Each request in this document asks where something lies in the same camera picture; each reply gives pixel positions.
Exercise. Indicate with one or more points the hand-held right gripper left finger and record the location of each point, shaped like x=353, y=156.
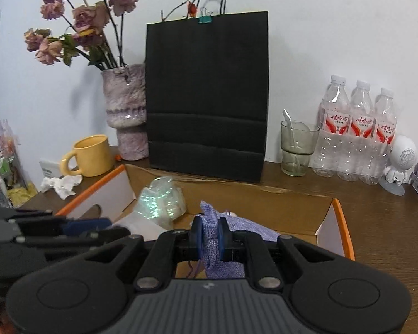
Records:
x=196, y=238

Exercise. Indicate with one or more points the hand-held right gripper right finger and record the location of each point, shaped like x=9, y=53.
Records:
x=223, y=240

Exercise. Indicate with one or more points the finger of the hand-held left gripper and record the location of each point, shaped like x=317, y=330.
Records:
x=104, y=236
x=87, y=226

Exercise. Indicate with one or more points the purple knitted pouch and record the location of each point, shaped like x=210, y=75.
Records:
x=210, y=236

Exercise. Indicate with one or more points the iridescent plastic bag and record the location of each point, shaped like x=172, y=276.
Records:
x=160, y=201

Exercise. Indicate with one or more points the orange cardboard box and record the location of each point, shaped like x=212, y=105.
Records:
x=299, y=212

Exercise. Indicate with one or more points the crumpled white tissue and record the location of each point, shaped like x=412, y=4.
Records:
x=61, y=184

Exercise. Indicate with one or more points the small white label card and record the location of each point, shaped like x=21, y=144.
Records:
x=48, y=170

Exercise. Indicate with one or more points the yellow packet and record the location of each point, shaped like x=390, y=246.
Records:
x=21, y=195

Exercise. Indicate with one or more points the yellow mug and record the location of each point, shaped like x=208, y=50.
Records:
x=94, y=156

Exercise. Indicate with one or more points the clear desk organizer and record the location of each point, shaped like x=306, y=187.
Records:
x=0, y=174

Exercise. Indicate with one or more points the clear glass cup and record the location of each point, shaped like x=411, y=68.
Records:
x=296, y=153

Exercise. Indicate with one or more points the mottled purple ceramic vase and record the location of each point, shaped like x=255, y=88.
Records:
x=125, y=111

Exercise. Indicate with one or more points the pink translucent wrapper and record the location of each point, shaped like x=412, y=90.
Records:
x=3, y=128

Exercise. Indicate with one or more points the white plastic spoon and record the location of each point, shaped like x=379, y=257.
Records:
x=287, y=116

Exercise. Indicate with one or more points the black paper bag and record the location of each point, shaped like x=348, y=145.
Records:
x=205, y=94

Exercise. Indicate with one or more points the clear water bottle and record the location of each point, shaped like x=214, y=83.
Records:
x=331, y=139
x=360, y=146
x=383, y=149

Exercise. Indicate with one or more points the white robot figure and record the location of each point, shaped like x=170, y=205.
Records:
x=402, y=155

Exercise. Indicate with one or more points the dried pink flowers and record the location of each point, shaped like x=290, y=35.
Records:
x=87, y=17

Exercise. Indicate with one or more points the teal binder clip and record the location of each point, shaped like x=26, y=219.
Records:
x=205, y=20

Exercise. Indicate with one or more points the twig with red bud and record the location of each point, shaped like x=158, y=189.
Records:
x=192, y=8

